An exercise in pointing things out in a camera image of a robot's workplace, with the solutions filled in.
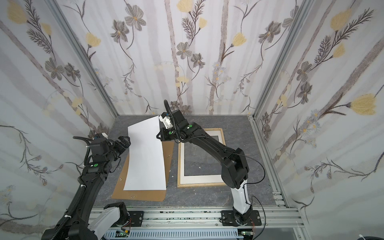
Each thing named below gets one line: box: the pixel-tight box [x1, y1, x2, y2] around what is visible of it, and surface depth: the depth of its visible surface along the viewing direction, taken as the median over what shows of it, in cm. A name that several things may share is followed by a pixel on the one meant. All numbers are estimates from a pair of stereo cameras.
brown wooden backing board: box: [111, 140, 175, 202], surface depth 84 cm
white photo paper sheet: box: [123, 116, 167, 191], surface depth 84 cm
